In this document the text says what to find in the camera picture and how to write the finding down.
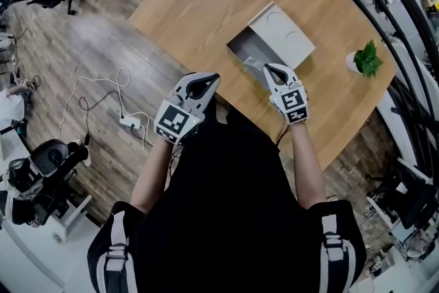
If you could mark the silver box of bandages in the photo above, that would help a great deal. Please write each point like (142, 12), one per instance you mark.
(253, 64)

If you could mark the white power strip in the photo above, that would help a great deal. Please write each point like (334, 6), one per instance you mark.
(130, 120)

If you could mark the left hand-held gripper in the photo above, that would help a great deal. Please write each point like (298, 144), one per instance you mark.
(173, 120)

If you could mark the person's left forearm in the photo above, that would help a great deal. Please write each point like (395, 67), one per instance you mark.
(151, 175)

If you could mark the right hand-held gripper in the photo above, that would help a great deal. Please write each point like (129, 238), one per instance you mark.
(291, 104)

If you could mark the green plant in white pot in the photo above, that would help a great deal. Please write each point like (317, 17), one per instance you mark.
(367, 60)

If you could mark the white desk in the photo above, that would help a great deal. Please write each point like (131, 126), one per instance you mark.
(31, 250)

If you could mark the person's right forearm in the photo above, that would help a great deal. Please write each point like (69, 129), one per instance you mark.
(307, 164)

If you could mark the grey box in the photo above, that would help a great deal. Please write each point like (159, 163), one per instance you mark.
(281, 32)

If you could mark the person's black shirt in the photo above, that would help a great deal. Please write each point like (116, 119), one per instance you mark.
(223, 216)

